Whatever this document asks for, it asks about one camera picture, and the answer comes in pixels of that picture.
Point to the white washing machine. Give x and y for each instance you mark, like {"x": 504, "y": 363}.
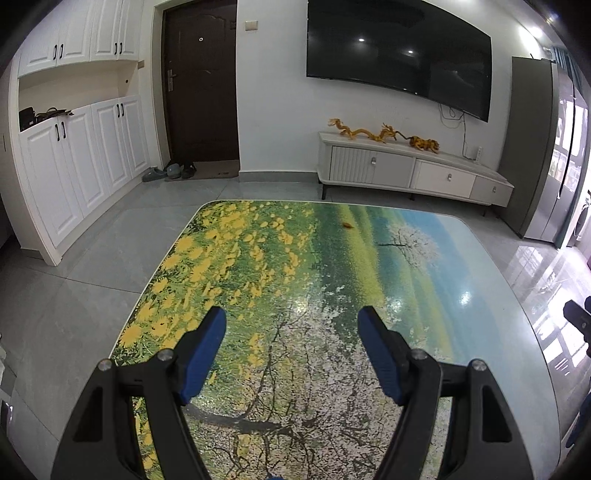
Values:
{"x": 581, "y": 217}

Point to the white television cabinet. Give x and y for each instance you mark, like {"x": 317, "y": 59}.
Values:
{"x": 415, "y": 170}

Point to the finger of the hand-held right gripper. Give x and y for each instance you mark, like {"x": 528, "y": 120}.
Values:
{"x": 579, "y": 321}

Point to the golden dragon figurine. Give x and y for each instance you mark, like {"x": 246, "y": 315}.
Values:
{"x": 364, "y": 133}

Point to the grey slipper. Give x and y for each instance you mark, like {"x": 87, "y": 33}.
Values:
{"x": 152, "y": 174}
{"x": 174, "y": 170}

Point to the brown bag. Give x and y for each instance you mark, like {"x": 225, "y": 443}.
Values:
{"x": 53, "y": 113}

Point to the black wall television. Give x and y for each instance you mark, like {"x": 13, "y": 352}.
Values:
{"x": 397, "y": 46}

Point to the white wall cupboard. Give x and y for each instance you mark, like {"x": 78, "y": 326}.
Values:
{"x": 78, "y": 152}

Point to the dark brown door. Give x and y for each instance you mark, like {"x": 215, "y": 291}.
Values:
{"x": 201, "y": 83}

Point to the tall grey cabinet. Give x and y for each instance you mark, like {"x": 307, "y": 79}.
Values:
{"x": 526, "y": 147}

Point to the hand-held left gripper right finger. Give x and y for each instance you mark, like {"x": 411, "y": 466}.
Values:
{"x": 378, "y": 355}

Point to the brown doormat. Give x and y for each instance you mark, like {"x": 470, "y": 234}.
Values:
{"x": 214, "y": 170}

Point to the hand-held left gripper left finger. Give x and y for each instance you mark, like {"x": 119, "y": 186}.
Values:
{"x": 203, "y": 355}

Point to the beige light switch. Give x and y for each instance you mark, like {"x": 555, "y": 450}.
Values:
{"x": 251, "y": 25}

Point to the black bag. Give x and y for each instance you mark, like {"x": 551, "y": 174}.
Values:
{"x": 27, "y": 118}

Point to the golden tiger figurine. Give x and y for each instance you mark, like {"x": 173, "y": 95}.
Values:
{"x": 424, "y": 144}

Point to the dark shoe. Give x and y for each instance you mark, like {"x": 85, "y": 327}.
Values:
{"x": 188, "y": 170}

